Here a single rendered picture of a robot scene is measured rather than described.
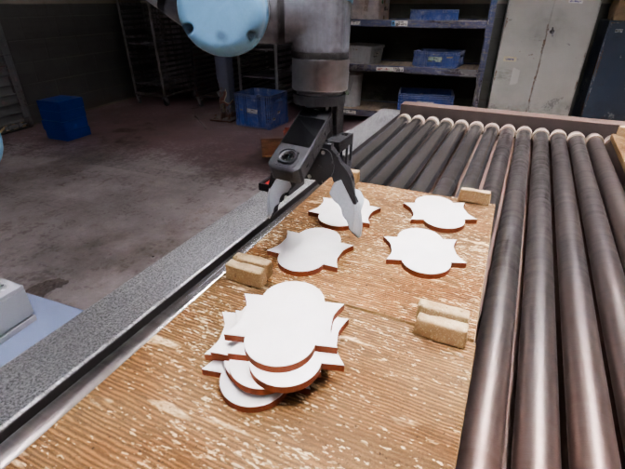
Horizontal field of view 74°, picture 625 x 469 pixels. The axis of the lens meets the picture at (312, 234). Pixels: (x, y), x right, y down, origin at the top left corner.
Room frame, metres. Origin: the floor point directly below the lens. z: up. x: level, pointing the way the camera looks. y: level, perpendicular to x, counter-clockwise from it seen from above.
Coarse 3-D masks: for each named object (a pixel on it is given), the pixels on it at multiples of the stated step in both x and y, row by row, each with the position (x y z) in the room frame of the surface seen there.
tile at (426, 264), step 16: (384, 240) 0.59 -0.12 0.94; (400, 240) 0.58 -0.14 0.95; (416, 240) 0.58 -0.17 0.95; (432, 240) 0.58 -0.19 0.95; (448, 240) 0.58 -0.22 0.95; (400, 256) 0.53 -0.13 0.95; (416, 256) 0.53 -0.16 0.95; (432, 256) 0.53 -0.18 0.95; (448, 256) 0.53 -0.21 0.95; (416, 272) 0.49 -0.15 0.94; (432, 272) 0.49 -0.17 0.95; (448, 272) 0.50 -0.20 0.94
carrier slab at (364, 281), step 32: (320, 192) 0.80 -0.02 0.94; (384, 192) 0.80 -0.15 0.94; (416, 192) 0.80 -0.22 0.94; (288, 224) 0.65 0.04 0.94; (384, 224) 0.65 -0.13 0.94; (416, 224) 0.65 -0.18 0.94; (480, 224) 0.65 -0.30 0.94; (352, 256) 0.55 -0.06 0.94; (384, 256) 0.55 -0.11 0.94; (480, 256) 0.55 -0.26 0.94; (320, 288) 0.46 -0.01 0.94; (352, 288) 0.46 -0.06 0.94; (384, 288) 0.46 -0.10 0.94; (416, 288) 0.46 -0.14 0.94; (448, 288) 0.46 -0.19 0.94; (480, 288) 0.46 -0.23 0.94
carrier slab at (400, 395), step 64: (192, 320) 0.40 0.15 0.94; (384, 320) 0.40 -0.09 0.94; (128, 384) 0.30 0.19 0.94; (192, 384) 0.30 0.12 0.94; (320, 384) 0.30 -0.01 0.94; (384, 384) 0.30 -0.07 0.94; (448, 384) 0.30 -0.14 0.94; (64, 448) 0.23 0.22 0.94; (128, 448) 0.23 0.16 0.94; (192, 448) 0.23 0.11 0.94; (256, 448) 0.23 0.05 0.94; (320, 448) 0.23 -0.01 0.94; (384, 448) 0.23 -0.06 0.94; (448, 448) 0.23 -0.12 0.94
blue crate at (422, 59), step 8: (424, 48) 5.28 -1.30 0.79; (432, 48) 5.23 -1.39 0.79; (440, 48) 5.19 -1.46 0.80; (416, 56) 4.96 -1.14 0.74; (424, 56) 4.91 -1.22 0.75; (432, 56) 4.87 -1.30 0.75; (440, 56) 4.83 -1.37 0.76; (448, 56) 4.79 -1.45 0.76; (456, 56) 4.75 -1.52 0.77; (464, 56) 5.06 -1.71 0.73; (416, 64) 4.94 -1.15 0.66; (424, 64) 4.91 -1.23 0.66; (432, 64) 4.86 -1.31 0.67; (440, 64) 4.83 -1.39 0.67; (448, 64) 4.78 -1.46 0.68; (456, 64) 4.74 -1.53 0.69
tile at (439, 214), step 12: (408, 204) 0.72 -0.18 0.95; (420, 204) 0.72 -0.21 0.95; (432, 204) 0.72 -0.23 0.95; (444, 204) 0.72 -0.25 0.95; (456, 204) 0.72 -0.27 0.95; (420, 216) 0.67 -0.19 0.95; (432, 216) 0.67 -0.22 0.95; (444, 216) 0.67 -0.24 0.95; (456, 216) 0.67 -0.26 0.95; (468, 216) 0.67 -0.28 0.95; (432, 228) 0.63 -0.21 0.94; (444, 228) 0.62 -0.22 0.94; (456, 228) 0.62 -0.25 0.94
